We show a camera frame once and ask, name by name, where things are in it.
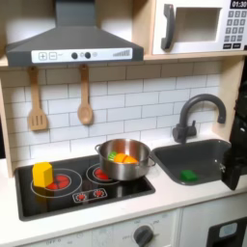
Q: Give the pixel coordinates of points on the yellow block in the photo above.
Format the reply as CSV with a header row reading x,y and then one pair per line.
x,y
42,175

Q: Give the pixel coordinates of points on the grey range hood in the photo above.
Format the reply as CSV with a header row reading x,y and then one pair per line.
x,y
74,40

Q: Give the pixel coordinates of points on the green block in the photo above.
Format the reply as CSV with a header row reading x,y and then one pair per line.
x,y
188,175

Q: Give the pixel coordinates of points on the wooden spoon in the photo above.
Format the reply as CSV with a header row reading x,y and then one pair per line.
x,y
85,112

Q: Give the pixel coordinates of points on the dark grey sink basin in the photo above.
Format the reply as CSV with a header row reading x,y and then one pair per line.
x,y
193,156

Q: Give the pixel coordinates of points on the black toy stove top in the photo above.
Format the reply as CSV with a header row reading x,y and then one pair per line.
x,y
48,202

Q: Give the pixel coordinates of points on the orange toy carrot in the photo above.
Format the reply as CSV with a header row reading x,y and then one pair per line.
x,y
123,158

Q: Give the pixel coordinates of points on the dark grey tap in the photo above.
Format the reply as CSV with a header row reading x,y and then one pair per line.
x,y
202,98

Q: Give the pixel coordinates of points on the white toy microwave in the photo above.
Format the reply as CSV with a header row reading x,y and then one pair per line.
x,y
196,43

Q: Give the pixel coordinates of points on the slotted wooden spatula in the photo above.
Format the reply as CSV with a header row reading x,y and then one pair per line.
x,y
37,119

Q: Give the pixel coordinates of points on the steel pot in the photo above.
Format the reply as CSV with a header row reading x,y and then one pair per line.
x,y
125,172

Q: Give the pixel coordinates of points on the dark grey oven knob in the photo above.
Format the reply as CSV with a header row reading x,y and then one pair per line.
x,y
143,236

